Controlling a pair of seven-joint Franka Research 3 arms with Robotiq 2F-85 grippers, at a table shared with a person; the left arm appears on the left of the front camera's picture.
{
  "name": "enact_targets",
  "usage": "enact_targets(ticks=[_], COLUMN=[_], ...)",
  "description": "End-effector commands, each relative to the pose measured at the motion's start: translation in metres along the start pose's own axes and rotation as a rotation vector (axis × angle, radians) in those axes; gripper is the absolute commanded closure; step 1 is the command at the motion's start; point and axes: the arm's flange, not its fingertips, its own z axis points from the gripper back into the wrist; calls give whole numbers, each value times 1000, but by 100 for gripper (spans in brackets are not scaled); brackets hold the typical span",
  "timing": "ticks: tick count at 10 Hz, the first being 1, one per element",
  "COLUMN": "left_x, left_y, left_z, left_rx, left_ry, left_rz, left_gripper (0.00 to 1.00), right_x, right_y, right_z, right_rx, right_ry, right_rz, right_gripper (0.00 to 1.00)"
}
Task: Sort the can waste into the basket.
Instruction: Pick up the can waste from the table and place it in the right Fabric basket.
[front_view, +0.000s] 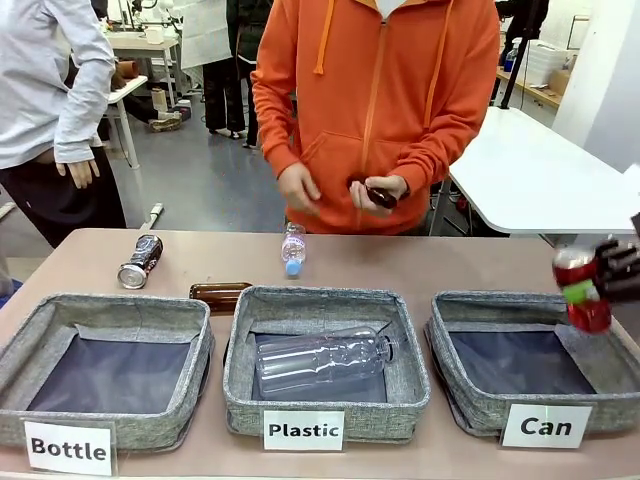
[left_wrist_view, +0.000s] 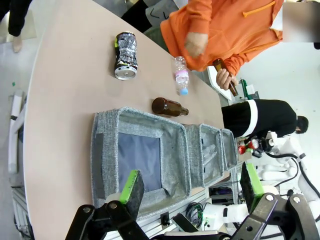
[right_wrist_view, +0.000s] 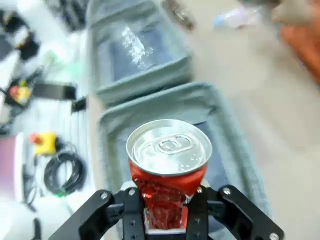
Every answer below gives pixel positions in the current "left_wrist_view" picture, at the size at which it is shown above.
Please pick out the crushed silver black can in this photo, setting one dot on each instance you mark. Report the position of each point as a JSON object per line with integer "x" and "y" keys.
{"x": 126, "y": 53}

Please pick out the aluminium table frame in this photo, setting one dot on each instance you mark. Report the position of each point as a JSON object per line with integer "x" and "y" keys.
{"x": 175, "y": 215}

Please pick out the green white machine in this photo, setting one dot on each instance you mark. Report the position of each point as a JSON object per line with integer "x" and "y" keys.
{"x": 247, "y": 90}

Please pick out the person's left hand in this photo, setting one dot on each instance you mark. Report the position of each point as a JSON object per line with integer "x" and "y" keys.
{"x": 223, "y": 78}

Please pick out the person's orange hoodie body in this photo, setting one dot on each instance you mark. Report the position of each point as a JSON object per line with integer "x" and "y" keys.
{"x": 225, "y": 27}

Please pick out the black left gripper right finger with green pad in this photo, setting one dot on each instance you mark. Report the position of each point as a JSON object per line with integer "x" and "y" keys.
{"x": 250, "y": 187}

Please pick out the person's right forearm orange sleeve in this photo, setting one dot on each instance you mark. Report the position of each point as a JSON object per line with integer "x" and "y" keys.
{"x": 200, "y": 17}

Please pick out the person's right hand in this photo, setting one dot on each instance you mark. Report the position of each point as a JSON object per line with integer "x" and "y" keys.
{"x": 196, "y": 45}

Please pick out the small black power socket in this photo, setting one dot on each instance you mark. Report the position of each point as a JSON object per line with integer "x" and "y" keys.
{"x": 165, "y": 218}

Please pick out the large grey fabric basket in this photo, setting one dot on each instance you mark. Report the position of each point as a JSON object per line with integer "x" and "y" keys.
{"x": 140, "y": 155}

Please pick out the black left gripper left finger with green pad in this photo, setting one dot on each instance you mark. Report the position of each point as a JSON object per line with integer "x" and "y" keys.
{"x": 130, "y": 192}

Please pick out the clear crumpled plastic bottle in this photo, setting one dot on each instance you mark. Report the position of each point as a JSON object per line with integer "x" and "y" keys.
{"x": 209, "y": 155}

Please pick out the person's left forearm orange sleeve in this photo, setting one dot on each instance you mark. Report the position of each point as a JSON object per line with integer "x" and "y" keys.
{"x": 237, "y": 63}

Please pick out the bystander in black clothes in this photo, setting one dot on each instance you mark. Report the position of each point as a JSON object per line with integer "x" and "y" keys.
{"x": 265, "y": 117}

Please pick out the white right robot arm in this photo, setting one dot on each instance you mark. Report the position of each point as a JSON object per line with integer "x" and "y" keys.
{"x": 287, "y": 160}

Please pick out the small grey fabric basket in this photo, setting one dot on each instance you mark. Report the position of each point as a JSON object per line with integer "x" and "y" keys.
{"x": 230, "y": 150}

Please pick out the medium grey fabric basket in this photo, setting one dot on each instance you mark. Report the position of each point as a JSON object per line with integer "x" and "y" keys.
{"x": 210, "y": 155}

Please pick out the clear plastic bottle pink label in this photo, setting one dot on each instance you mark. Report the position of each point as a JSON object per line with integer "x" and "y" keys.
{"x": 181, "y": 75}

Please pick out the red emergency stop button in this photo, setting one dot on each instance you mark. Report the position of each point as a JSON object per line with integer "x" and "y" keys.
{"x": 251, "y": 145}

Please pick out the brown glass bottle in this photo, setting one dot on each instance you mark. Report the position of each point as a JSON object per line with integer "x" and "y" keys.
{"x": 167, "y": 107}
{"x": 220, "y": 65}

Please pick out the bystander in dark sleeve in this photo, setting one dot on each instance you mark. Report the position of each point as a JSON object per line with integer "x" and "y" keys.
{"x": 16, "y": 17}

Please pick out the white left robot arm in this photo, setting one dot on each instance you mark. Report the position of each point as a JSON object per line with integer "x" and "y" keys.
{"x": 225, "y": 212}

